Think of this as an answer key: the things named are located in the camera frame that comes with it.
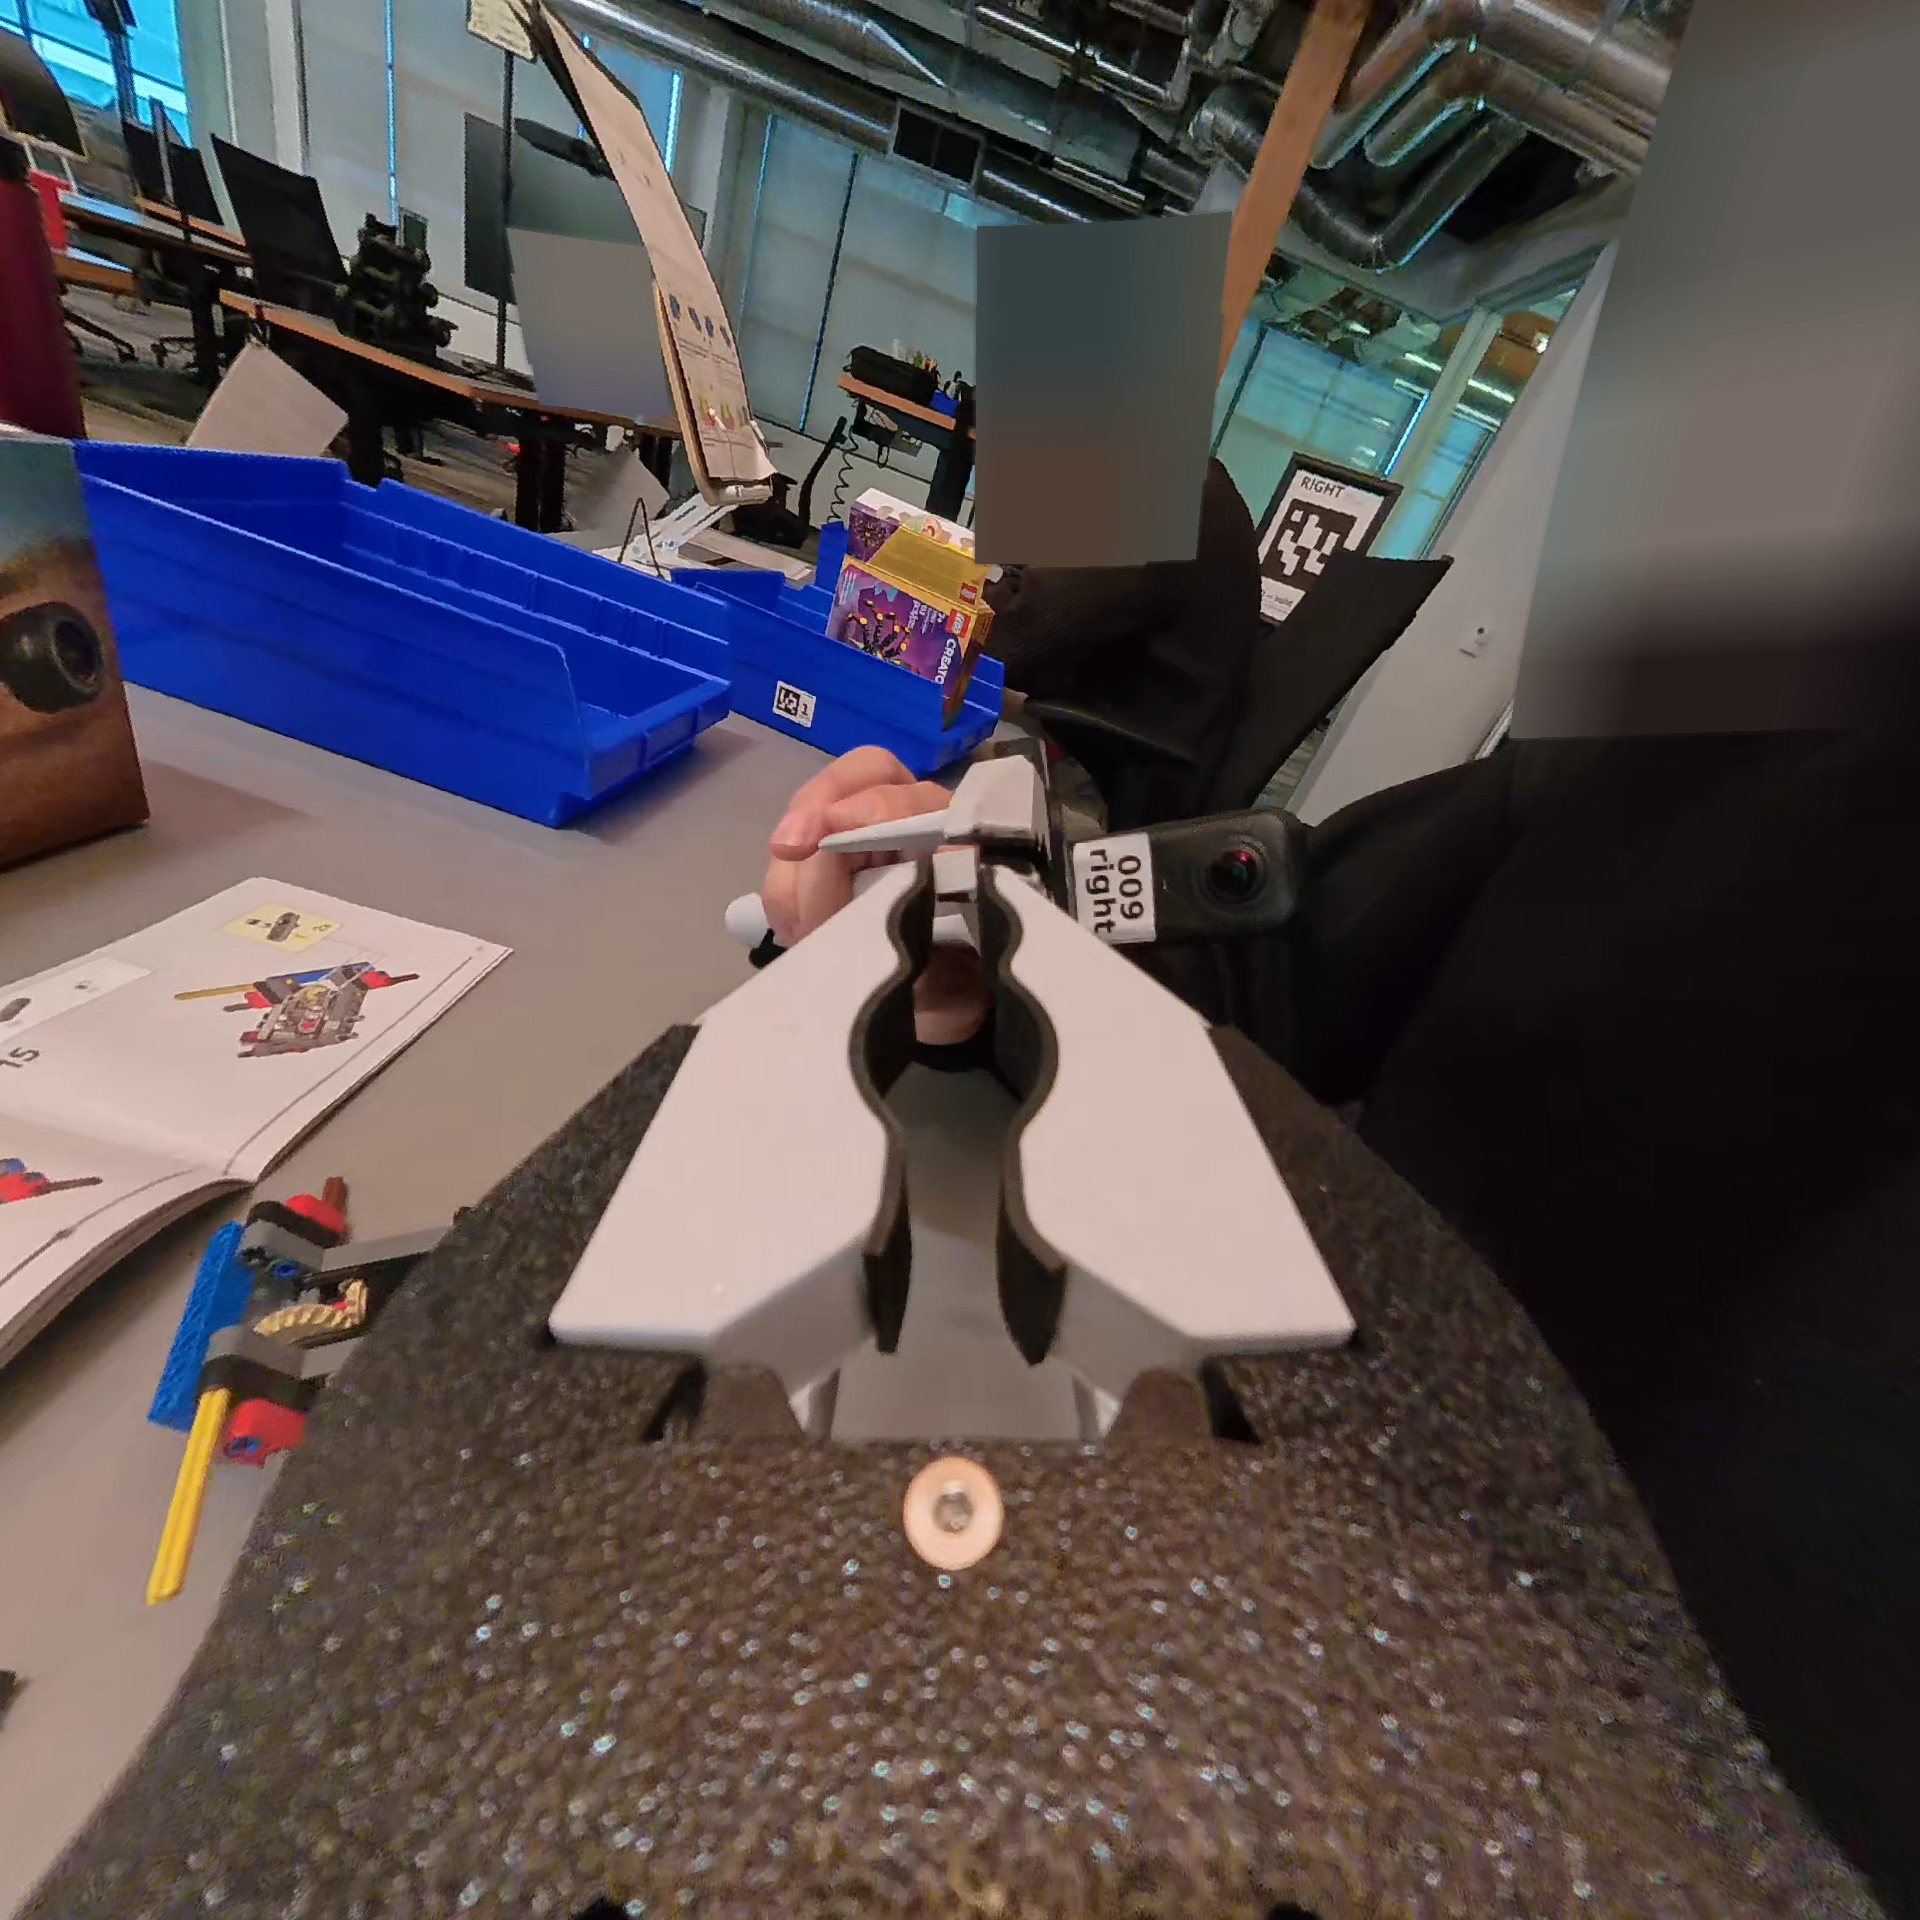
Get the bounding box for person's right hand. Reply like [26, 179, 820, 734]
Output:
[766, 745, 995, 1048]

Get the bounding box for brown lego set box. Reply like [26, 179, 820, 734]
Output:
[0, 435, 153, 873]

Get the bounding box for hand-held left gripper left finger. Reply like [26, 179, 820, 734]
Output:
[547, 864, 940, 1439]

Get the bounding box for lego technic assembly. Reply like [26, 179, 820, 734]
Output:
[144, 1175, 456, 1608]

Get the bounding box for long wooden desk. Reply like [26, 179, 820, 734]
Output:
[217, 289, 683, 506]

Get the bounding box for small desk with bag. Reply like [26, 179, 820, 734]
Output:
[835, 344, 980, 520]

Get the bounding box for blue bin with tag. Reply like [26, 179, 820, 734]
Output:
[688, 518, 1007, 777]

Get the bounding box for yellow purple lego box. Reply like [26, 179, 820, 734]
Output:
[825, 529, 1001, 732]

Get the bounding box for white paper sheet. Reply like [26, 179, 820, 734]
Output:
[184, 344, 353, 463]

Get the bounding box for grey board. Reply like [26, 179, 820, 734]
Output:
[505, 225, 681, 433]

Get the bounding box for large blue plastic bin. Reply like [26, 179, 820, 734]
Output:
[76, 439, 737, 832]

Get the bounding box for metal ventilation ducts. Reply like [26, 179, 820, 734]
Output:
[555, 0, 1667, 272]

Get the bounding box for black stacked equipment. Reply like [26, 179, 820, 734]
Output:
[337, 215, 457, 367]

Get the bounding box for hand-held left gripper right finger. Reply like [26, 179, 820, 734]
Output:
[984, 866, 1361, 1439]

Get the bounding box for black monitor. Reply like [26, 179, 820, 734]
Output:
[210, 136, 353, 308]

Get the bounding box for dark red panel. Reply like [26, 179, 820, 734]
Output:
[0, 168, 88, 442]

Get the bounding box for propped instruction booklet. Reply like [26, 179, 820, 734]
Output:
[537, 0, 778, 507]

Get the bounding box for wooden beam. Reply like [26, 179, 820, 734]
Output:
[1218, 0, 1369, 384]

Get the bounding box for open lego instruction booklet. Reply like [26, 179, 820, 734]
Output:
[0, 879, 512, 1369]

